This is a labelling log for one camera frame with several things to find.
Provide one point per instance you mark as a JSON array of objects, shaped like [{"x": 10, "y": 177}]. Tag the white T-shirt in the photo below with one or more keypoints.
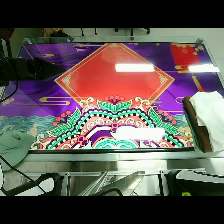
[{"x": 210, "y": 116}]

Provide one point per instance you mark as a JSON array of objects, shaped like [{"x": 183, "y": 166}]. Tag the grey-green garment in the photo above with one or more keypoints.
[{"x": 13, "y": 146}]

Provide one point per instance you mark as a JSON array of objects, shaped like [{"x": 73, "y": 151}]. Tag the silver frame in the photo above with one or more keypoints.
[{"x": 100, "y": 165}]

